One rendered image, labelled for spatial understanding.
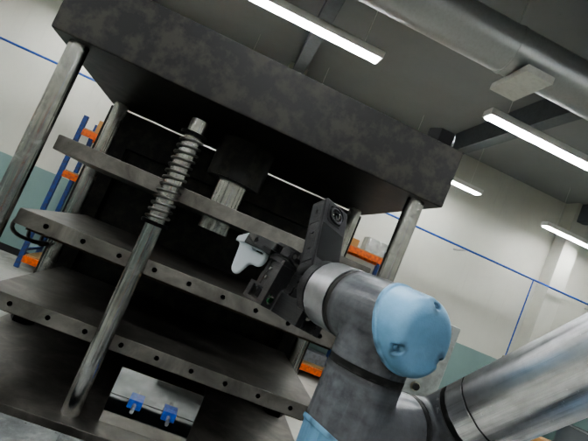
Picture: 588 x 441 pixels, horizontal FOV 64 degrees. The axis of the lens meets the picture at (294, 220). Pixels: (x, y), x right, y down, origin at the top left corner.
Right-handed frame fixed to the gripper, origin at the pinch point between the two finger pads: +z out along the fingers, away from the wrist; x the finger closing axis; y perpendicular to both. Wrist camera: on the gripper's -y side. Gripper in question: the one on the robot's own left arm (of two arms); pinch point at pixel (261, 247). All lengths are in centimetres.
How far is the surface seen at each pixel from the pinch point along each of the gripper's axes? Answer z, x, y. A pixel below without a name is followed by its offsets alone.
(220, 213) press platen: 81, 24, -9
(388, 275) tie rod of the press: 51, 72, -18
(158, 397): 76, 36, 50
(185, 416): 72, 45, 51
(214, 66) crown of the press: 76, -4, -45
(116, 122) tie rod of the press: 157, -9, -25
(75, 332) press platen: 88, 6, 44
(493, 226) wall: 462, 616, -280
